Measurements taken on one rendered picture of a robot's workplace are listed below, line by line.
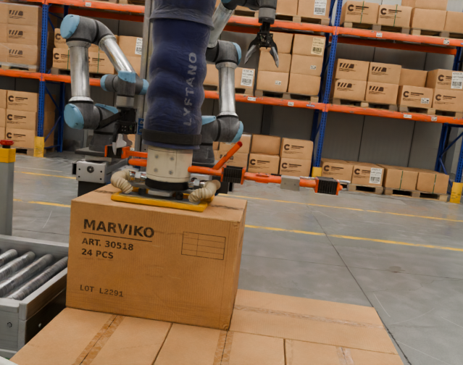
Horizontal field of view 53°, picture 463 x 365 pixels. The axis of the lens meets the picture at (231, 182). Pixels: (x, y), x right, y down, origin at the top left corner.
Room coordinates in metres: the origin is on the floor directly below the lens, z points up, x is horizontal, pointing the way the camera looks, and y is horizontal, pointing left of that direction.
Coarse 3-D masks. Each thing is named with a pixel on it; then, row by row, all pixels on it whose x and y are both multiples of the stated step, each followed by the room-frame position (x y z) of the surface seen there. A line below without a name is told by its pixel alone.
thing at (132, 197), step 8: (120, 192) 1.69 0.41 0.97; (136, 192) 1.70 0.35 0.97; (144, 192) 1.66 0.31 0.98; (120, 200) 1.63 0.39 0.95; (128, 200) 1.62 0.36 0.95; (136, 200) 1.62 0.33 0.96; (144, 200) 1.62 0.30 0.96; (152, 200) 1.62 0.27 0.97; (160, 200) 1.63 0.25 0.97; (168, 200) 1.63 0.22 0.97; (176, 200) 1.64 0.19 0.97; (184, 200) 1.66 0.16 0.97; (176, 208) 1.61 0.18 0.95; (184, 208) 1.60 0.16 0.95; (192, 208) 1.60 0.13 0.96; (200, 208) 1.60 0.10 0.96
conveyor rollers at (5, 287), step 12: (12, 252) 2.08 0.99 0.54; (0, 264) 1.96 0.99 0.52; (12, 264) 1.92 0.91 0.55; (24, 264) 2.00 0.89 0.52; (36, 264) 1.95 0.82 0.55; (48, 264) 2.04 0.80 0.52; (60, 264) 1.98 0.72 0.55; (0, 276) 1.81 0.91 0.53; (12, 276) 1.79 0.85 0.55; (24, 276) 1.83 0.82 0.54; (36, 276) 1.82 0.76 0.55; (48, 276) 1.86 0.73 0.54; (0, 288) 1.67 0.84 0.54; (12, 288) 1.74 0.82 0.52; (24, 288) 1.69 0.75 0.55; (36, 288) 1.75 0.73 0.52
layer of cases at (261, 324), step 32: (64, 320) 1.48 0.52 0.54; (96, 320) 1.50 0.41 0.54; (128, 320) 1.53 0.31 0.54; (256, 320) 1.64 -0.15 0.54; (288, 320) 1.67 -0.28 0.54; (320, 320) 1.70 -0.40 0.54; (352, 320) 1.73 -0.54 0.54; (32, 352) 1.27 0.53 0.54; (64, 352) 1.28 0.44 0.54; (96, 352) 1.30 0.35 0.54; (128, 352) 1.32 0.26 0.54; (160, 352) 1.34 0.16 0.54; (192, 352) 1.36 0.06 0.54; (224, 352) 1.38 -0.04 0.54; (256, 352) 1.41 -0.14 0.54; (288, 352) 1.43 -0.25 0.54; (320, 352) 1.45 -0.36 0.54; (352, 352) 1.47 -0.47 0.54; (384, 352) 1.50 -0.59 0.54
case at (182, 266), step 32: (96, 192) 1.75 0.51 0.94; (96, 224) 1.57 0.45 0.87; (128, 224) 1.56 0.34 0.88; (160, 224) 1.55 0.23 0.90; (192, 224) 1.55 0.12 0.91; (224, 224) 1.54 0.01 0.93; (96, 256) 1.57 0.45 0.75; (128, 256) 1.56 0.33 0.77; (160, 256) 1.55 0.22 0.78; (192, 256) 1.54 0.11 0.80; (224, 256) 1.54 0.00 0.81; (96, 288) 1.57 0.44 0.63; (128, 288) 1.56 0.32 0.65; (160, 288) 1.55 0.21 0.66; (192, 288) 1.54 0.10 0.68; (224, 288) 1.53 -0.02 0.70; (160, 320) 1.55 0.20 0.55; (192, 320) 1.54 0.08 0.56; (224, 320) 1.53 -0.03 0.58
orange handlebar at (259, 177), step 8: (128, 152) 2.03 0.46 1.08; (136, 152) 2.03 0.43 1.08; (144, 152) 2.04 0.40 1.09; (128, 160) 1.76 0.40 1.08; (136, 160) 1.74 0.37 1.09; (144, 160) 1.78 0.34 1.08; (192, 168) 1.72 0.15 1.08; (200, 168) 1.72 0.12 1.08; (208, 168) 1.76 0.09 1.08; (248, 176) 1.70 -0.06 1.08; (256, 176) 1.70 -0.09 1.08; (264, 176) 1.70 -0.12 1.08; (272, 176) 1.74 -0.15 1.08; (304, 184) 1.68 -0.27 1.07; (312, 184) 1.68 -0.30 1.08
